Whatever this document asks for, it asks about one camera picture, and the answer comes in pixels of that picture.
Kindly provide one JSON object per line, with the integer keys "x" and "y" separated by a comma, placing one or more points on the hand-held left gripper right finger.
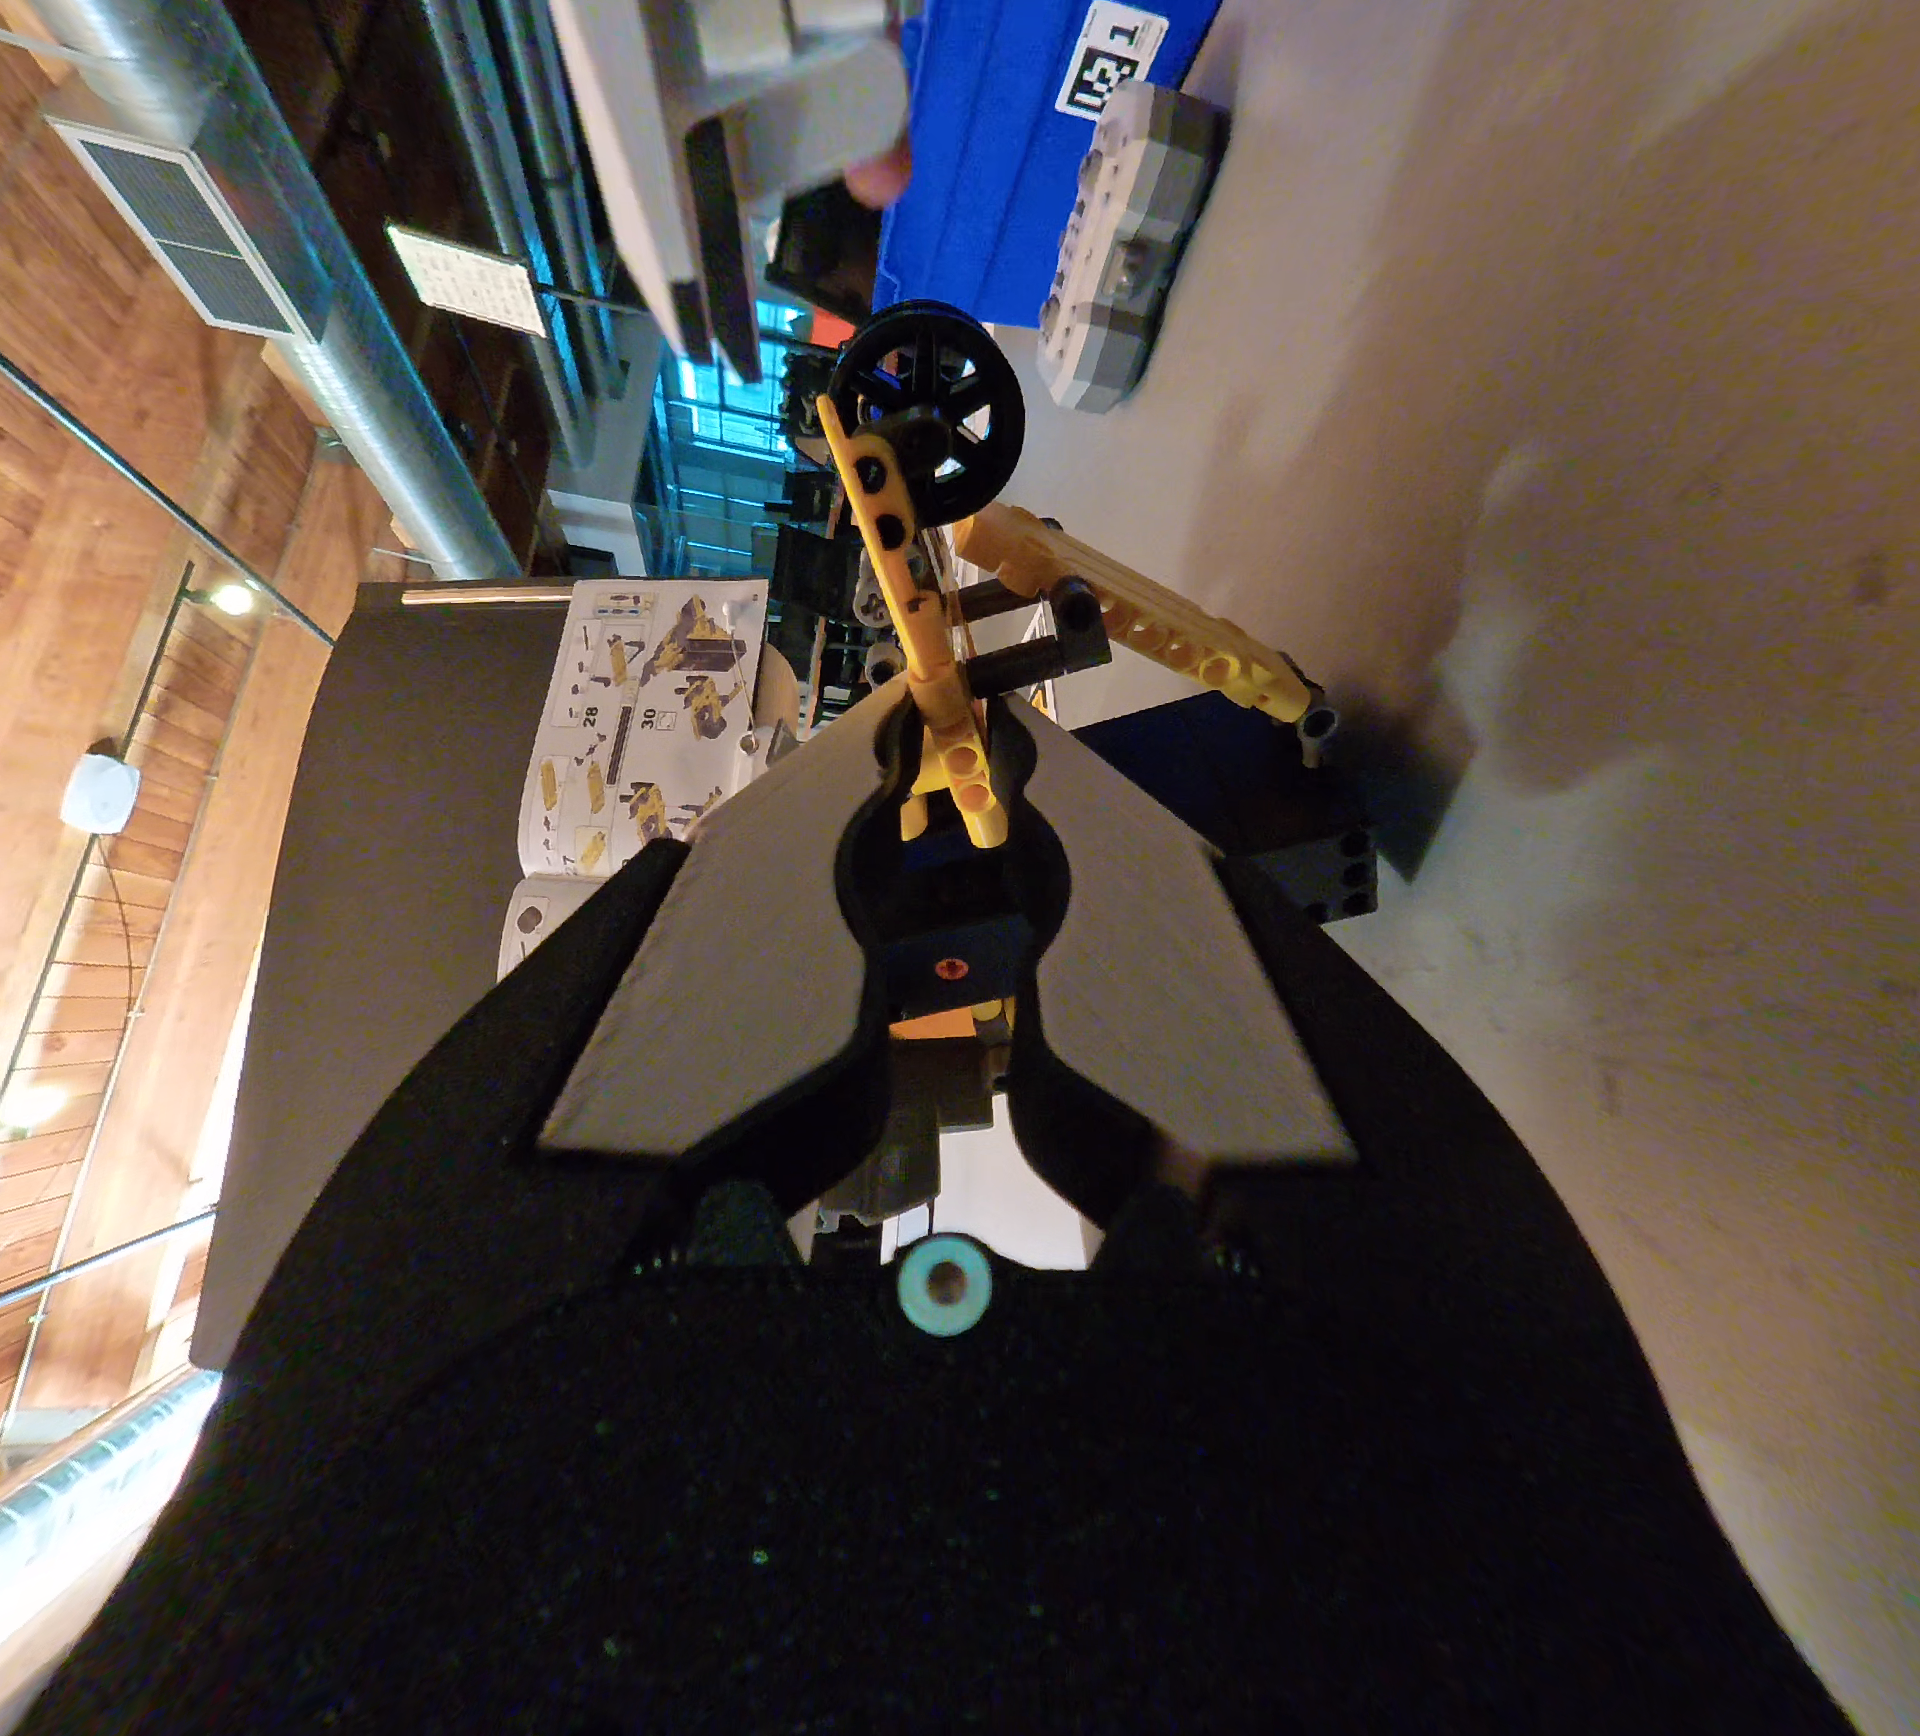
{"x": 1185, "y": 986}

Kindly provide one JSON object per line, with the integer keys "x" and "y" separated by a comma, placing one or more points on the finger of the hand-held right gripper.
{"x": 630, "y": 147}

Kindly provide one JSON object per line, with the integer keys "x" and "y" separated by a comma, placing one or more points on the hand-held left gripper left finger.
{"x": 720, "y": 970}

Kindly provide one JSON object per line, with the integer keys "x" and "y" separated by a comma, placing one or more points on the black battery box toy model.
{"x": 1201, "y": 776}

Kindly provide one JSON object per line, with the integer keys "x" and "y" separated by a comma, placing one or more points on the yellow toy brick assembly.
{"x": 884, "y": 520}

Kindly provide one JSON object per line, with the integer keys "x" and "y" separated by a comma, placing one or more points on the blue bin with white tag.
{"x": 1020, "y": 40}

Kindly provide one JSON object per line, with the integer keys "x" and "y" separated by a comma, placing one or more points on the toy instruction booklet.
{"x": 644, "y": 701}

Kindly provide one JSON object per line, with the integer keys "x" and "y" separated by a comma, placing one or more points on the grey toy control hub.
{"x": 1124, "y": 251}

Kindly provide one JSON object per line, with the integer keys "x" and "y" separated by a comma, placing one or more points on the white ceiling access point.
{"x": 100, "y": 791}

